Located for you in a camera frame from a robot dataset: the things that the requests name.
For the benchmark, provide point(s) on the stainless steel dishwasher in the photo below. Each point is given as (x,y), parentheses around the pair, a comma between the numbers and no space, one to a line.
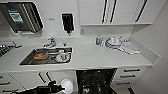
(96,81)

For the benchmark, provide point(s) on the white two-door base cabinet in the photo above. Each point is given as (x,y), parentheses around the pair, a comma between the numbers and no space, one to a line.
(33,80)

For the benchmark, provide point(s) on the white mug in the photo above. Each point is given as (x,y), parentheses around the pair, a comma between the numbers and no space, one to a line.
(62,56)

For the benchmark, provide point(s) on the stainless steel sink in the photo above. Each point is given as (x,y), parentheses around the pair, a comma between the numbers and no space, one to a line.
(46,56)

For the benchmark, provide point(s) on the orange bowl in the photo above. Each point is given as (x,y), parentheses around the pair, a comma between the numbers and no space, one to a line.
(41,55)

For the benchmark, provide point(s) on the small clear soap bottle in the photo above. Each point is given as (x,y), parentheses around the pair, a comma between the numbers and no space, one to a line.
(64,43)

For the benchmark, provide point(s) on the white drawer stack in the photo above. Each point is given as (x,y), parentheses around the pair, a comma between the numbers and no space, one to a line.
(128,78)
(8,86)

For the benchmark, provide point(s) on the chrome faucet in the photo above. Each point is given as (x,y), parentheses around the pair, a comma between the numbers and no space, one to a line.
(50,42)

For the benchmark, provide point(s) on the blue label bottle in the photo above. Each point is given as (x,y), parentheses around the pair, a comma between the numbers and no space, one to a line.
(98,40)

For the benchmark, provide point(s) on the small white bottle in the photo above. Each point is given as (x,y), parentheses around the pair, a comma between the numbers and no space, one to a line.
(103,42)

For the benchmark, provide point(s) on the steel paper towel dispenser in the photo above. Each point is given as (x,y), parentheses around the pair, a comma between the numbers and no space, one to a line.
(23,16)

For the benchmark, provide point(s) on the white wall outlet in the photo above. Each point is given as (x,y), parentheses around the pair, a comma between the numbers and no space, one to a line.
(81,31)

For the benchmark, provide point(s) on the black wall soap dispenser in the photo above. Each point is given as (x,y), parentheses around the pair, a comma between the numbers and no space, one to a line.
(67,23)

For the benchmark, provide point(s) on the small wall label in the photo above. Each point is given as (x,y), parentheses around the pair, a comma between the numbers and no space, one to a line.
(51,19)

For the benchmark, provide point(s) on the white wall cabinet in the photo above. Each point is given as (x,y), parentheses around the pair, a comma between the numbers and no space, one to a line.
(115,11)

